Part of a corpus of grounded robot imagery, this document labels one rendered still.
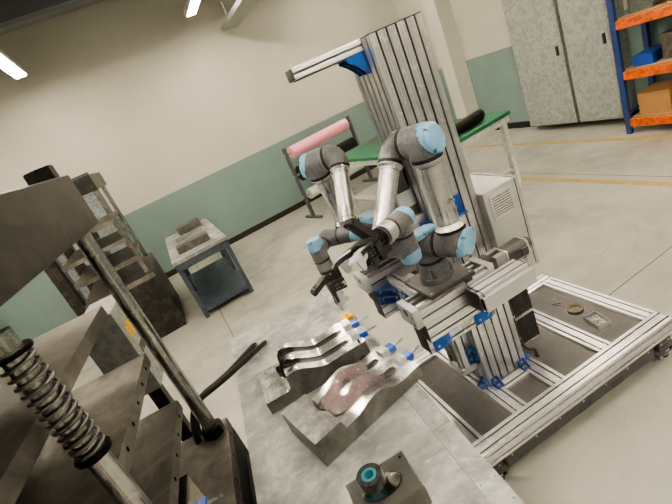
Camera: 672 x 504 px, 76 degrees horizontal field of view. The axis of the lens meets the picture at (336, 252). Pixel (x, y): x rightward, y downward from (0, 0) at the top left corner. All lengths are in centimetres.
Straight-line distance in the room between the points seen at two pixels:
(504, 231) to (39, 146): 723
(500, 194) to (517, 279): 43
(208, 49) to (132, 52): 120
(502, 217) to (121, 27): 717
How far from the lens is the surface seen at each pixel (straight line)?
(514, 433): 229
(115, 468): 126
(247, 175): 828
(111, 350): 205
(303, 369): 192
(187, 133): 814
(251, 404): 213
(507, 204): 216
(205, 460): 206
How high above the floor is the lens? 194
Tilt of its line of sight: 20 degrees down
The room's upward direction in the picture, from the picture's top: 24 degrees counter-clockwise
